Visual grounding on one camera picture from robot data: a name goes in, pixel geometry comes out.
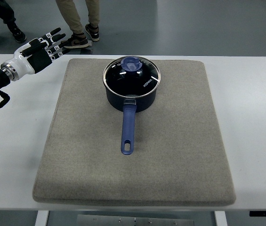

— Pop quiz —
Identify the glass lid with blue knob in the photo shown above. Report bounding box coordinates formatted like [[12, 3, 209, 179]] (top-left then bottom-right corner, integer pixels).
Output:
[[103, 56, 161, 97]]

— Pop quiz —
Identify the metal plate under table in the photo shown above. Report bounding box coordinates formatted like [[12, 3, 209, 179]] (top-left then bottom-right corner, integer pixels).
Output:
[[76, 214, 194, 226]]

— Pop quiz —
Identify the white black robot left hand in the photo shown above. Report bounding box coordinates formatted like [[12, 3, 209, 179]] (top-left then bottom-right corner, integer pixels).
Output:
[[0, 28, 69, 81]]

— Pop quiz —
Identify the dark blue saucepan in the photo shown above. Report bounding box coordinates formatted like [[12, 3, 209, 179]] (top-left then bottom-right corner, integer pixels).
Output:
[[105, 88, 157, 155]]

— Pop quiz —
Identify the grey fabric mat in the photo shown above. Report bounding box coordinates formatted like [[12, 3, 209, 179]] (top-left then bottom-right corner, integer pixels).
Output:
[[32, 59, 236, 206]]

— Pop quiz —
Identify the person in khaki trousers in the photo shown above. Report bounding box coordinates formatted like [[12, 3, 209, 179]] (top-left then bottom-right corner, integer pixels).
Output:
[[55, 0, 100, 49]]

